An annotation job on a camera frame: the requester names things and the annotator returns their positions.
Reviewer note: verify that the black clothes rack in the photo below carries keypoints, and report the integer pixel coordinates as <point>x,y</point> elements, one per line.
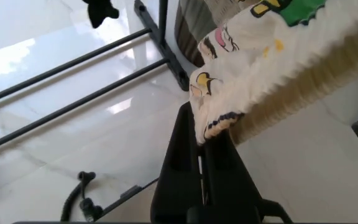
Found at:
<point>166,51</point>

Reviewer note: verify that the white laundry basket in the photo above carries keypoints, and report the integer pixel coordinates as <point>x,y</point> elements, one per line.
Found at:
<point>191,18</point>

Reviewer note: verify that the cream printed garment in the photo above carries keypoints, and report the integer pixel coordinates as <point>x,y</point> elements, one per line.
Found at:
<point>275,68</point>

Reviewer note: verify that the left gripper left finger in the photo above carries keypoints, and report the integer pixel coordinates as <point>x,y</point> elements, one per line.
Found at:
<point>176,186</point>

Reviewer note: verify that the black garment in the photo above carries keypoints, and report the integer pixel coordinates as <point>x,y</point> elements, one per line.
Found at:
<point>99,12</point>

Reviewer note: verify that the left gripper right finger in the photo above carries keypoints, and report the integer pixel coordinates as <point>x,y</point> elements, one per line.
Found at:
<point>228,186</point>

